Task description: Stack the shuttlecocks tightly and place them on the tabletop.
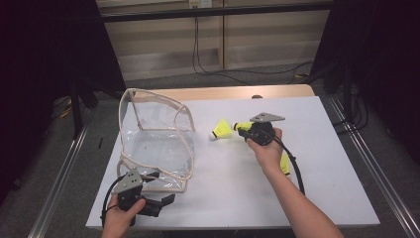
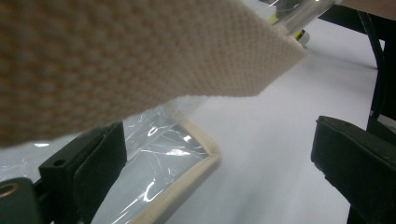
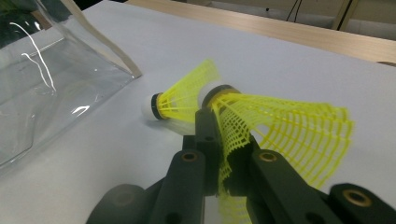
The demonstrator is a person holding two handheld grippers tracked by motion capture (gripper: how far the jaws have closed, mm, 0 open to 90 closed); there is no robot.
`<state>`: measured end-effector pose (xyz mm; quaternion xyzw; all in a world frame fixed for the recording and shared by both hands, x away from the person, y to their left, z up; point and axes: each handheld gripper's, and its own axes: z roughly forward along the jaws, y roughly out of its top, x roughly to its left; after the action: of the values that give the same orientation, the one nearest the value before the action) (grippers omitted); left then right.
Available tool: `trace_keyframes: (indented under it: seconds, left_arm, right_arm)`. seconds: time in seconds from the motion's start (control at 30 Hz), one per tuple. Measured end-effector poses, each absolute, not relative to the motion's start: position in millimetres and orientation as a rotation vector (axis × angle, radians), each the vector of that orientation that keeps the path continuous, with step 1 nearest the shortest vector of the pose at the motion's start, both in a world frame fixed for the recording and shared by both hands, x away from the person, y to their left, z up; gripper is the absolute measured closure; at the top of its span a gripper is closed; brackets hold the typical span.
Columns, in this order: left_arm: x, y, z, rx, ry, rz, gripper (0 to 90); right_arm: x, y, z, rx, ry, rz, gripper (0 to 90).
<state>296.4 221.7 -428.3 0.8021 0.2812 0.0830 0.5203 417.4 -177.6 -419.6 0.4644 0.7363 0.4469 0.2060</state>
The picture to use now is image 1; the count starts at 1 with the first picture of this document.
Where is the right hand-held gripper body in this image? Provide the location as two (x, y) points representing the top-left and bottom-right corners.
(249, 112), (286, 147)

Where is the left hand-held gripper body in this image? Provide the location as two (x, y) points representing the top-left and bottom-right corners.
(111, 168), (163, 227)

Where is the clear plastic bag beige trim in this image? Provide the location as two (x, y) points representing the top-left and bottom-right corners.
(116, 87), (196, 193)

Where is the person's right hand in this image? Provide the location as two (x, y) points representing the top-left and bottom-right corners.
(246, 127), (285, 177)

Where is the person's left hand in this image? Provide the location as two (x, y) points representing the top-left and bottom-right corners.
(100, 193), (147, 238)

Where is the white board table cover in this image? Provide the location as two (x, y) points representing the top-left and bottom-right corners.
(84, 95), (381, 232)

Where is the black metal stand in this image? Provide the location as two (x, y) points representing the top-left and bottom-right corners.
(70, 78), (100, 140)
(321, 62), (355, 125)

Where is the black horizontal metal bar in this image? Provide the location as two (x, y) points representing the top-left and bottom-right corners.
(98, 1), (335, 24)

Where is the dark curtain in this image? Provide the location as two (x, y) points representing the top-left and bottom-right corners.
(0, 0), (127, 206)
(310, 0), (420, 163)

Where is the left hand-held gripper black cable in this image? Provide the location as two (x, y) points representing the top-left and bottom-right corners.
(100, 175), (126, 229)

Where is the hand-held gripper black cable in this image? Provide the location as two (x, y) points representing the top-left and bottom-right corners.
(262, 129), (306, 196)
(100, 175), (126, 229)

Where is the right hand-held gripper black cable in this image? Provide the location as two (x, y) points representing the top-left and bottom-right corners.
(262, 129), (306, 196)

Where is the silver metal floor rail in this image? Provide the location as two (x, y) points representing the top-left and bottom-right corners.
(27, 108), (97, 238)
(326, 95), (420, 238)

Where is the black floor cable bundle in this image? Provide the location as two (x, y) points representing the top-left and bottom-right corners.
(331, 85), (370, 135)

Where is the black wall cable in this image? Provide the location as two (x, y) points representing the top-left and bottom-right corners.
(192, 16), (252, 86)
(195, 16), (315, 76)

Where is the white wall power outlet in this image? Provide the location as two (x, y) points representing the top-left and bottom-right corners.
(188, 0), (213, 9)

